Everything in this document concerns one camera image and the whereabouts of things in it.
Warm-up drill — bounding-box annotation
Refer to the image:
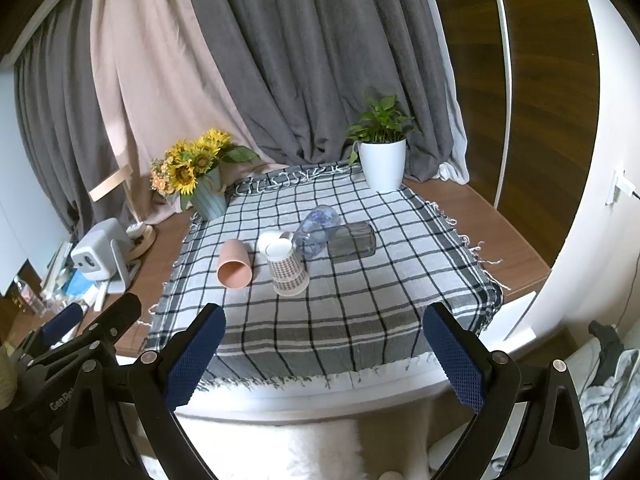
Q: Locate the dark wooden wardrobe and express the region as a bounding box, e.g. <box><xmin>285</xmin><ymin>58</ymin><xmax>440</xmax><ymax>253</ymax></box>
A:
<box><xmin>420</xmin><ymin>0</ymin><xmax>601</xmax><ymax>268</ymax></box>

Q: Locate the white cube projector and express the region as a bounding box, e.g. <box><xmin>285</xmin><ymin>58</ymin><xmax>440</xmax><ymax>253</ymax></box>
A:
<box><xmin>70</xmin><ymin>219</ymin><xmax>135</xmax><ymax>294</ymax></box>

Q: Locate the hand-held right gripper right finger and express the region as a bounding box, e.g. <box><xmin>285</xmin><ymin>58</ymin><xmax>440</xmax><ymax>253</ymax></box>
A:
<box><xmin>422</xmin><ymin>302</ymin><xmax>591</xmax><ymax>480</ymax></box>

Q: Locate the white wall socket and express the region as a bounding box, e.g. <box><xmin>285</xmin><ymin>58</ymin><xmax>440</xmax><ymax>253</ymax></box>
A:
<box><xmin>606</xmin><ymin>169</ymin><xmax>638</xmax><ymax>206</ymax></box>

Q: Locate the pink curtain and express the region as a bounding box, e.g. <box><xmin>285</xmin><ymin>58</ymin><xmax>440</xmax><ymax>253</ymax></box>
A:
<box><xmin>90</xmin><ymin>0</ymin><xmax>286</xmax><ymax>226</ymax></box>

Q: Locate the white cup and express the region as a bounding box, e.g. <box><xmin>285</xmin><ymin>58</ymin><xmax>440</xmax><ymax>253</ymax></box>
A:
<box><xmin>257</xmin><ymin>230</ymin><xmax>295</xmax><ymax>261</ymax></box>

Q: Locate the blue box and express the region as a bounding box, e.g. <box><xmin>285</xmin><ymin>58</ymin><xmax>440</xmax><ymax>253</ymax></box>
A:
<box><xmin>62</xmin><ymin>269</ymin><xmax>98</xmax><ymax>302</ymax></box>

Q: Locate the houndstooth patterned cup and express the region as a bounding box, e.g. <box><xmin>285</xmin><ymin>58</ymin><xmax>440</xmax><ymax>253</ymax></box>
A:
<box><xmin>265</xmin><ymin>240</ymin><xmax>311</xmax><ymax>296</ymax></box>

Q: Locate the grey glass cup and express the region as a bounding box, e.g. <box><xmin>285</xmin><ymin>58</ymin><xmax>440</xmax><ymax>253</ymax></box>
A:
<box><xmin>327</xmin><ymin>221</ymin><xmax>377</xmax><ymax>264</ymax></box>

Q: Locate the green plant in white pot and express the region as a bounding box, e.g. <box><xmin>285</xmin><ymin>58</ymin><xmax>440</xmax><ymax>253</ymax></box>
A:
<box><xmin>345</xmin><ymin>91</ymin><xmax>422</xmax><ymax>192</ymax></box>

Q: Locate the grey curtain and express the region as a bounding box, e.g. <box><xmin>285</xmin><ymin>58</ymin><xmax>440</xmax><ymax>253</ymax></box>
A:
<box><xmin>14</xmin><ymin>0</ymin><xmax>471</xmax><ymax>241</ymax></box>

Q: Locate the white fluffy rug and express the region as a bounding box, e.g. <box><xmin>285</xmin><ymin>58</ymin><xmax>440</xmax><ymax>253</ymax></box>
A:
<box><xmin>140</xmin><ymin>414</ymin><xmax>436</xmax><ymax>480</ymax></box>

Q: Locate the black white checked tablecloth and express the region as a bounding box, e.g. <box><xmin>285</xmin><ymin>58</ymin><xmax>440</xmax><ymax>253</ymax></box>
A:
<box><xmin>144</xmin><ymin>161</ymin><xmax>511</xmax><ymax>392</ymax></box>

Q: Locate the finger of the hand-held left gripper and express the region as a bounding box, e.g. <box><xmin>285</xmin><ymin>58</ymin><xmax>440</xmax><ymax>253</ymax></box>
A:
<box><xmin>20</xmin><ymin>302</ymin><xmax>85</xmax><ymax>361</ymax></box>
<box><xmin>70</xmin><ymin>292</ymin><xmax>143</xmax><ymax>361</ymax></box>

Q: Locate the sunflower bouquet in green vase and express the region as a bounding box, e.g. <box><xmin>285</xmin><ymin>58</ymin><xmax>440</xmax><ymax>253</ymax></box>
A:
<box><xmin>150</xmin><ymin>128</ymin><xmax>261</xmax><ymax>221</ymax></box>

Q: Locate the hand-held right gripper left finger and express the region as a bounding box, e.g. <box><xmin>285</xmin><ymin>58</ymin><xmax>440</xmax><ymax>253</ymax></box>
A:
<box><xmin>59</xmin><ymin>304</ymin><xmax>227</xmax><ymax>480</ymax></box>

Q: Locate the pink cup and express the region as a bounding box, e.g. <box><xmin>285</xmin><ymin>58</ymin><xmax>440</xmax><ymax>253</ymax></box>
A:
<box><xmin>217</xmin><ymin>239</ymin><xmax>256</xmax><ymax>289</ymax></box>

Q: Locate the grey crumpled clothing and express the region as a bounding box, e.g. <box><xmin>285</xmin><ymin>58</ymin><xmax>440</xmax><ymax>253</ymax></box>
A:
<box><xmin>579</xmin><ymin>320</ymin><xmax>640</xmax><ymax>478</ymax></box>

